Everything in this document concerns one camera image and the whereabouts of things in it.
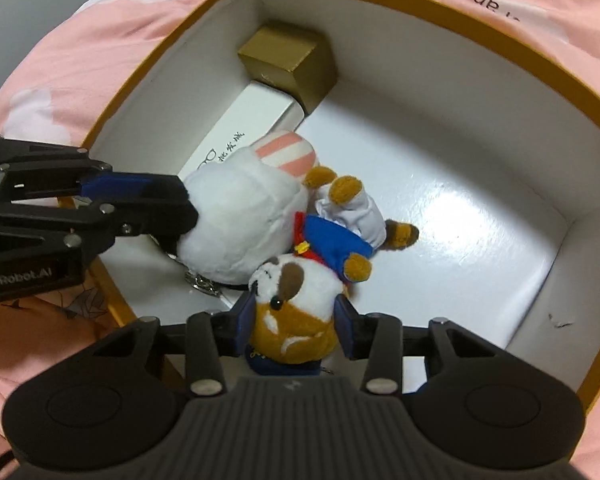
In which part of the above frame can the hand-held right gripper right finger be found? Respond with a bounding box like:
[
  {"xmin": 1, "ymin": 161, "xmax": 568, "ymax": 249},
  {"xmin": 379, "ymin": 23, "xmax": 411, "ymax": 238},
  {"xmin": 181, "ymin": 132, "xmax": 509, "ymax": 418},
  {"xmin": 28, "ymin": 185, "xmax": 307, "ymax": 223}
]
[{"xmin": 334, "ymin": 294, "xmax": 506, "ymax": 396}]

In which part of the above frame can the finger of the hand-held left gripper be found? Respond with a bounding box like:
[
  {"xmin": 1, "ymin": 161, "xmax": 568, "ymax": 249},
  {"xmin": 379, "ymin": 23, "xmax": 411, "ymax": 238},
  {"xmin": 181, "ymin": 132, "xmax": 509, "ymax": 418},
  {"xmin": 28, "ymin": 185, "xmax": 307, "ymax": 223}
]
[
  {"xmin": 0, "ymin": 137, "xmax": 190, "ymax": 202},
  {"xmin": 0, "ymin": 191, "xmax": 201, "ymax": 261}
]

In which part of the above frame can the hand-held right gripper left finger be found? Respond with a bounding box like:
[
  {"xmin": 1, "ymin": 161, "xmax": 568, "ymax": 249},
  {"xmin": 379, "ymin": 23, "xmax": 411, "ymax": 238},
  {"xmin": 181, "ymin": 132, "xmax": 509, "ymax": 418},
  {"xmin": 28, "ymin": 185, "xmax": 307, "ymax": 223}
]
[{"xmin": 92, "ymin": 290, "xmax": 258, "ymax": 397}]

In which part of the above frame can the brown dog plush blue outfit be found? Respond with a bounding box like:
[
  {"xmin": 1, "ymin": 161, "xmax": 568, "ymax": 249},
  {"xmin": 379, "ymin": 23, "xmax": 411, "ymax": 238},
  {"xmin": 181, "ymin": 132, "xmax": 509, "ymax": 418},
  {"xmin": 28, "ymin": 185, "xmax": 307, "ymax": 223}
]
[{"xmin": 247, "ymin": 165, "xmax": 421, "ymax": 378}]

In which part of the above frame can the white rabbit plush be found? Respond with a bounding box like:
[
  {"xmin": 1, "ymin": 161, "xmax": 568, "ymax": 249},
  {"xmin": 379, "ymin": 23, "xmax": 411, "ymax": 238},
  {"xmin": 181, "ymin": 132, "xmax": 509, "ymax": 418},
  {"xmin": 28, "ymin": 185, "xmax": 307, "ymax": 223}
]
[{"xmin": 175, "ymin": 131, "xmax": 316, "ymax": 283}]

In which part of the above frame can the white eyeglass case box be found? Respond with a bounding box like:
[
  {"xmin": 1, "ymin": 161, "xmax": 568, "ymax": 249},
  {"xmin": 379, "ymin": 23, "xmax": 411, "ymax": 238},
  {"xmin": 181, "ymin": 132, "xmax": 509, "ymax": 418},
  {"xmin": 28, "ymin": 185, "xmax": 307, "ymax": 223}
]
[{"xmin": 178, "ymin": 80, "xmax": 306, "ymax": 181}]

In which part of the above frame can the orange cardboard box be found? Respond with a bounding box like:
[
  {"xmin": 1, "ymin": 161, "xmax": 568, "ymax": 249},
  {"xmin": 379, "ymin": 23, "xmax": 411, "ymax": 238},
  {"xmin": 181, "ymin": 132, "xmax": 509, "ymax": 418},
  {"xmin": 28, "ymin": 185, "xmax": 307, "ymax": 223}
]
[{"xmin": 72, "ymin": 0, "xmax": 600, "ymax": 411}]

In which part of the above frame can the small gold box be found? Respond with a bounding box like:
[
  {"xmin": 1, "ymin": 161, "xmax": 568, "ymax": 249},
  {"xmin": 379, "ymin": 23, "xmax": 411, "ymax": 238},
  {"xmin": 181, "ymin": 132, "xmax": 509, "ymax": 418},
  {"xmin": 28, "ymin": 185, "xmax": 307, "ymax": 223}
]
[{"xmin": 237, "ymin": 21, "xmax": 339, "ymax": 116}]

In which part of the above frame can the pink floral cloth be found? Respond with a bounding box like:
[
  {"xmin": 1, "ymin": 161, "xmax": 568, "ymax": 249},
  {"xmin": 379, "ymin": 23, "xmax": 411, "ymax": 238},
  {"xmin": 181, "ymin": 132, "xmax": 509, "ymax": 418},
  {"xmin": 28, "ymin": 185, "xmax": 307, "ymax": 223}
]
[{"xmin": 0, "ymin": 280, "xmax": 128, "ymax": 411}]

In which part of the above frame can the pink printed duvet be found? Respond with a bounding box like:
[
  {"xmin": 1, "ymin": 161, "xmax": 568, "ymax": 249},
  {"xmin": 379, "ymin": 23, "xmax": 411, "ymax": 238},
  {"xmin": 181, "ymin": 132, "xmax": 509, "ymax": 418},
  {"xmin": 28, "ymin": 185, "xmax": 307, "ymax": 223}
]
[{"xmin": 0, "ymin": 0, "xmax": 600, "ymax": 480}]

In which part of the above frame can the metal key ring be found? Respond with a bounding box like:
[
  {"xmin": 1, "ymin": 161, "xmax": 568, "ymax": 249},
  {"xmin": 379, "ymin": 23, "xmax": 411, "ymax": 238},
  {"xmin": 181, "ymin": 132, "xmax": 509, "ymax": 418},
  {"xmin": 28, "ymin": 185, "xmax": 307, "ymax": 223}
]
[{"xmin": 182, "ymin": 267, "xmax": 223, "ymax": 296}]

